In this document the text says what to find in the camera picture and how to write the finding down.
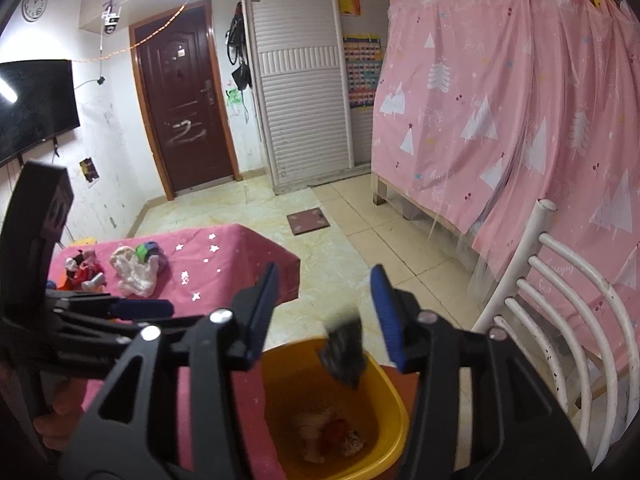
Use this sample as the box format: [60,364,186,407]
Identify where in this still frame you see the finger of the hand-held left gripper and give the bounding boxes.
[49,295,174,322]
[35,317,147,361]

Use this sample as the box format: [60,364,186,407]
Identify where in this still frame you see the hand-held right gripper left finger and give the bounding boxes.
[57,262,281,480]

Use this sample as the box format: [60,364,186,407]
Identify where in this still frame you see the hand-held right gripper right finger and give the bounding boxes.
[369,265,593,480]

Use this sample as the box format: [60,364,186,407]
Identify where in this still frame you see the white plastic bag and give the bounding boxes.
[110,245,168,299]

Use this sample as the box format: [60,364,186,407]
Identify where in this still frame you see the green purple packet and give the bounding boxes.
[135,241,164,264]

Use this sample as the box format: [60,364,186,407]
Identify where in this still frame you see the dark wrapper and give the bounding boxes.
[319,310,367,391]

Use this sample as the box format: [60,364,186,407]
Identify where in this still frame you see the red white wrapper bundle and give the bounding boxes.
[62,249,108,292]

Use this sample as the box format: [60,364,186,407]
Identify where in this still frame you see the yellow plastic bin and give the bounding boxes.
[259,337,412,480]

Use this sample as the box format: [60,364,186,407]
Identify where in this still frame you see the person's left hand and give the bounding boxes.
[34,379,101,453]

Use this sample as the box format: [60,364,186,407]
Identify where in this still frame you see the pink star tablecloth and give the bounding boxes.
[47,225,302,480]

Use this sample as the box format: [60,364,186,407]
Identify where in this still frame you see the red stool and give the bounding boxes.
[382,364,422,413]

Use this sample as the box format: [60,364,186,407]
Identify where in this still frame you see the red crumpled wrapper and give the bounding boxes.
[322,417,369,457]

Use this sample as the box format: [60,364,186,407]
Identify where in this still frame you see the white metal chair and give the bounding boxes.
[470,199,637,457]

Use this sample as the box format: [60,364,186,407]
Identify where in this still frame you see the dark red door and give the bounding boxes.
[128,0,242,202]

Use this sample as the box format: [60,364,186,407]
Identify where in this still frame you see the white sliding wardrobe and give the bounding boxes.
[242,0,401,195]

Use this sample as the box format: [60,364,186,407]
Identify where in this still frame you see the colourful grid chart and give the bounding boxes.
[343,33,384,110]

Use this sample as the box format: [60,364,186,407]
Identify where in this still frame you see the pink tree print curtain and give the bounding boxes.
[372,0,640,376]

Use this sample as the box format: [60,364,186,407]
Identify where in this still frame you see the black hanging bags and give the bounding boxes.
[225,2,252,92]

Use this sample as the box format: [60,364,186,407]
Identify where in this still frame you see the black wall television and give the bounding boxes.
[0,59,81,167]

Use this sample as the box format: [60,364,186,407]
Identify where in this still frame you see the white security camera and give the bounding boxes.
[100,7,122,37]

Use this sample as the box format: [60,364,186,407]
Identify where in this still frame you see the round wall clock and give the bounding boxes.
[21,0,49,23]

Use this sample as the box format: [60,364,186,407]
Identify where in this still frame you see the orange string lights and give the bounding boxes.
[74,0,202,64]

